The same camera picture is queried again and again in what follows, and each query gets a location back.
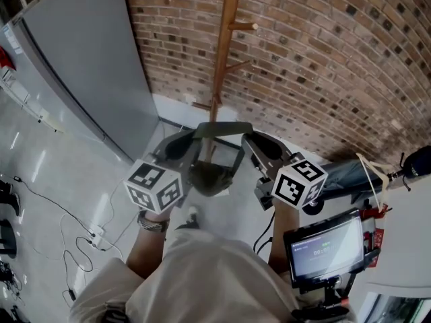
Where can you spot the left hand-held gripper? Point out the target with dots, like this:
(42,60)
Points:
(153,185)

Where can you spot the white paper sheet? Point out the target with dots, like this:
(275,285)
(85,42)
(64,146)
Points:
(10,39)

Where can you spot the red cloth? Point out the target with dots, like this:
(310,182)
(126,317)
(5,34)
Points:
(5,57)

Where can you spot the black caster wheel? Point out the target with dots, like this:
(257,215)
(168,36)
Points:
(312,207)

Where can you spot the black monitor mount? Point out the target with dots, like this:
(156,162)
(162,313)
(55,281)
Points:
(323,298)

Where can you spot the person's right forearm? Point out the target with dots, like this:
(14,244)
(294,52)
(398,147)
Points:
(284,234)

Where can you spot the blue jeans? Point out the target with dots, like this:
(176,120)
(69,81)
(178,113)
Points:
(350,180)

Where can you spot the white power strip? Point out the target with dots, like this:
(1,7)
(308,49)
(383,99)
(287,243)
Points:
(96,235)

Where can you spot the person's left forearm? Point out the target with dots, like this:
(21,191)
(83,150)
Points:
(144,247)

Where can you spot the light wooden clothes hanger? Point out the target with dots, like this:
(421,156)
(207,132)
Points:
(370,173)

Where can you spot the person's white shoe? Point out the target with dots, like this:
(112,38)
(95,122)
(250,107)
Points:
(193,211)

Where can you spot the black bag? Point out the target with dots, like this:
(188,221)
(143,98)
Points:
(419,163)

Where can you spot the small black monitor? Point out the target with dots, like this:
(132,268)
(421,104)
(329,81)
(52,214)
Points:
(326,247)

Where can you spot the grey partition panel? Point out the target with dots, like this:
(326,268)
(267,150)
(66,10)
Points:
(84,62)

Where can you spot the white table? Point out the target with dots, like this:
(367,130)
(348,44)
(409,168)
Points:
(407,234)

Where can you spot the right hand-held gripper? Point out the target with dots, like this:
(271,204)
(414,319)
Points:
(298,185)

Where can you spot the black metal stand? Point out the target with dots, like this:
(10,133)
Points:
(402,172)

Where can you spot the wooden coat rack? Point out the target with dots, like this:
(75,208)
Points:
(223,45)

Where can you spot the person's beige shirt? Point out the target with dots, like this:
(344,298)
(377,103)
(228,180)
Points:
(208,281)

